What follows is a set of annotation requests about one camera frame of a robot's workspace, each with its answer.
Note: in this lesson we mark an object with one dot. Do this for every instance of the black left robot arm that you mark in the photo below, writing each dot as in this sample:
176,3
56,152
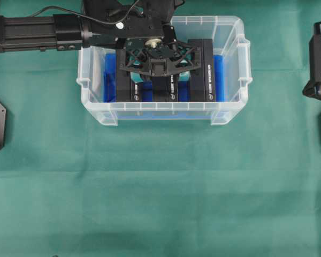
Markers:
62,31

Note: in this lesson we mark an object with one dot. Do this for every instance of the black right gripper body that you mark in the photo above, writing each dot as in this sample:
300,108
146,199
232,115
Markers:
313,87

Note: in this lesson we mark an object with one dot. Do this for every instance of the clear plastic storage bin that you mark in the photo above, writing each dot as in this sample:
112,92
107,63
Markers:
227,34

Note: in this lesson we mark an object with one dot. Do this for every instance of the black realsense box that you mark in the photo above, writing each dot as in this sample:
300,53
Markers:
165,89
202,81
126,89

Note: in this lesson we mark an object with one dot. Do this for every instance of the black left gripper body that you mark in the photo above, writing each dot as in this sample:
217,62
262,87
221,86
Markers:
140,26

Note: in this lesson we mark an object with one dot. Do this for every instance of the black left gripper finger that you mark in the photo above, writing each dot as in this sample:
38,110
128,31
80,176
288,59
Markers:
185,58
136,59

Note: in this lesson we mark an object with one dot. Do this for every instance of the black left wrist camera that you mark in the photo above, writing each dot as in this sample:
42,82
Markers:
158,68

